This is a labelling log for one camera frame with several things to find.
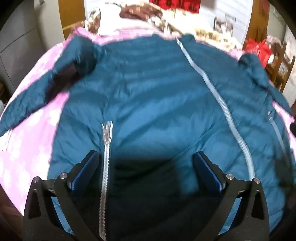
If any wall photo poster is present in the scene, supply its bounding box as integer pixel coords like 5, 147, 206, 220
214, 13, 236, 35

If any white brown floral quilt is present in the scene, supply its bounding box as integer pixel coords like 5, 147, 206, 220
83, 1, 167, 36

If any red wall banner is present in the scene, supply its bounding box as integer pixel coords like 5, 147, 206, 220
149, 0, 200, 13

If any wooden shelf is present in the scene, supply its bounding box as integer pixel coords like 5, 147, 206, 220
266, 35, 296, 93

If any wooden door frame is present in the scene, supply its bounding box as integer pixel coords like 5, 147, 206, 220
243, 0, 270, 50
58, 0, 86, 39

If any red shopping bag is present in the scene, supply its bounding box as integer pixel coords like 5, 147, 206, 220
244, 38, 273, 67

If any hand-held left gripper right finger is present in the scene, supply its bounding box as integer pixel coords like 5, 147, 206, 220
193, 151, 271, 241

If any cream floral quilt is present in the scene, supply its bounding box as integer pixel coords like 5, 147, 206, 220
148, 9, 243, 51

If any grey refrigerator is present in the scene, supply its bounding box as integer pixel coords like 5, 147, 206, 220
0, 0, 67, 112

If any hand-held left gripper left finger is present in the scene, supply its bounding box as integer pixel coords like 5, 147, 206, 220
23, 150, 102, 241

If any pink floral blanket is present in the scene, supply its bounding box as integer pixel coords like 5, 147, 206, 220
0, 27, 296, 209

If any teal puffer jacket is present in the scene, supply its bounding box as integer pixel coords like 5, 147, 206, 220
0, 34, 296, 241

